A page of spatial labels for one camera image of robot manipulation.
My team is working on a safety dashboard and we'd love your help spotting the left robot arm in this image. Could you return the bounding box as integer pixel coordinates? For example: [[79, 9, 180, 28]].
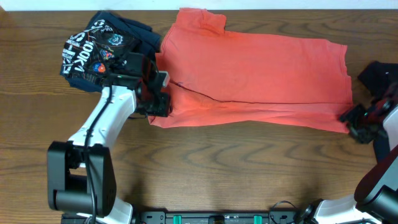
[[47, 53, 170, 224]]

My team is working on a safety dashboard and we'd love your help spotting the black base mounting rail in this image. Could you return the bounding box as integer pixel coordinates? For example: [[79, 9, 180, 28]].
[[60, 210, 304, 224]]

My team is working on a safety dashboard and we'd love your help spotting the black garment at right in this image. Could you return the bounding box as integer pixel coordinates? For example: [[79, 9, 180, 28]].
[[357, 60, 398, 162]]

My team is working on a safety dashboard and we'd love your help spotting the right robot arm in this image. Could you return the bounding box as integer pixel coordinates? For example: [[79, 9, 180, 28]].
[[297, 90, 397, 223]]

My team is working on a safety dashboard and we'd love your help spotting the coral red t-shirt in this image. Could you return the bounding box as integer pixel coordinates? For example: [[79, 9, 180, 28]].
[[149, 8, 353, 133]]

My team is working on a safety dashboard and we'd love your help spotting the folded black printed t-shirt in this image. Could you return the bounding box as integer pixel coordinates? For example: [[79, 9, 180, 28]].
[[60, 11, 160, 92]]

